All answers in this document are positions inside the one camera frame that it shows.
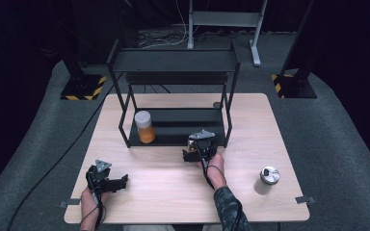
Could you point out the person's right hand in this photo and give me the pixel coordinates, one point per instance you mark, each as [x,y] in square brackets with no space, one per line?
[216,173]

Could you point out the round grey table grommet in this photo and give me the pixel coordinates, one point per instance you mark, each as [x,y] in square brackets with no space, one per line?
[217,105]

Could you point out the white-lid orange spice jar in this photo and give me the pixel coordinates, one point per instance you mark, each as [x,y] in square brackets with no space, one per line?
[145,128]

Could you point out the black stand with striped base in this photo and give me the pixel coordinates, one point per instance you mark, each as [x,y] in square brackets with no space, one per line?
[297,85]
[82,86]

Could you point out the black metal shelf rack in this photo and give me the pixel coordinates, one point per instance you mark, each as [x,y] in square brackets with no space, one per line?
[173,61]

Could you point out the white metal stand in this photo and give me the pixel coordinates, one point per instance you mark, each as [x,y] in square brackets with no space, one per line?
[224,19]

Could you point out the grey tape piece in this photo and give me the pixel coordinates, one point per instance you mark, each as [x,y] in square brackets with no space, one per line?
[69,202]
[305,199]

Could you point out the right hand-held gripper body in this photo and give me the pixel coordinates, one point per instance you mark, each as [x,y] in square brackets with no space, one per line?
[205,146]

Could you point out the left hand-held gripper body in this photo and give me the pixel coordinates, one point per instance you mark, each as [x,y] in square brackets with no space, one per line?
[99,176]

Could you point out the person's left hand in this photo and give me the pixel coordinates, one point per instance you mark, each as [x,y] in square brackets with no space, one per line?
[89,202]

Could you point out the silver-lid white spice jar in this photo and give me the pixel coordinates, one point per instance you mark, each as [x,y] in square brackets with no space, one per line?
[266,181]

